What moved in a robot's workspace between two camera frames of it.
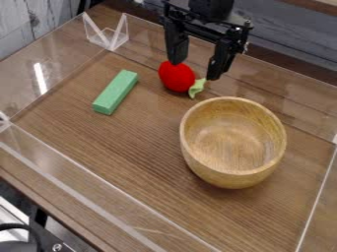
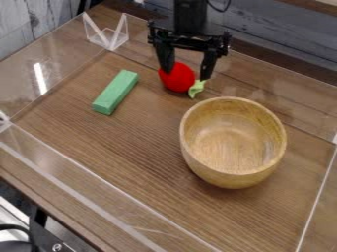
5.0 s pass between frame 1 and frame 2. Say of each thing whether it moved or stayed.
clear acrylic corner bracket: stayed
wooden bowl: stayed
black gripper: moved
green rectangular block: stayed
